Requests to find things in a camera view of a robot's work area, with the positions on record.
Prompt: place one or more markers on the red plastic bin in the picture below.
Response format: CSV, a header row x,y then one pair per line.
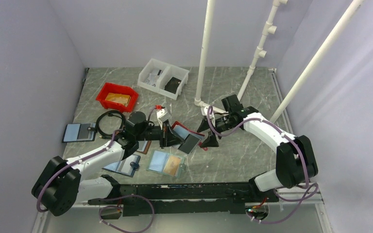
x,y
120,89

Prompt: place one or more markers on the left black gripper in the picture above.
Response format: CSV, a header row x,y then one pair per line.
x,y
172,139

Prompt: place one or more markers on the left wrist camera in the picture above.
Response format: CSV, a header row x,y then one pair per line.
x,y
162,114

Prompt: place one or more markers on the black cards in bin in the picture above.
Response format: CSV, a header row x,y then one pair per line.
x,y
172,85

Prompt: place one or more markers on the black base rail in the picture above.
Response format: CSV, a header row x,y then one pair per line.
x,y
231,197

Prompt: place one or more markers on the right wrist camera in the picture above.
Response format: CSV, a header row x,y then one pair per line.
x,y
205,112

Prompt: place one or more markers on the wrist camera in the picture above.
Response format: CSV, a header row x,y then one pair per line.
x,y
205,112
162,114

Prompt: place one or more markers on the white divided plastic bin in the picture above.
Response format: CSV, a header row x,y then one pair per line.
x,y
168,72

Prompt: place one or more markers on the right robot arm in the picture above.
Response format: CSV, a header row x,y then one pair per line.
x,y
295,159

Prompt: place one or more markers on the gold cards in red bin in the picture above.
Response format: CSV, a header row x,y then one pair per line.
x,y
118,98

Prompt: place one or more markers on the aluminium frame rail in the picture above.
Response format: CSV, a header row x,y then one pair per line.
x,y
262,213

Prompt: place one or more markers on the white pvc pipe frame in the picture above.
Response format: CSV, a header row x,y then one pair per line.
x,y
270,28

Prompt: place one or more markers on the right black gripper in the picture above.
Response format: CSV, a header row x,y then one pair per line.
x,y
211,141

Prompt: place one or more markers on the red card holder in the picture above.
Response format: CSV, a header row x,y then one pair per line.
x,y
184,132

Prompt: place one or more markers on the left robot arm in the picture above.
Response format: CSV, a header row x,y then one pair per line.
x,y
83,167

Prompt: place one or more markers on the black grey card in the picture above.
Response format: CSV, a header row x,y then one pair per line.
x,y
189,144

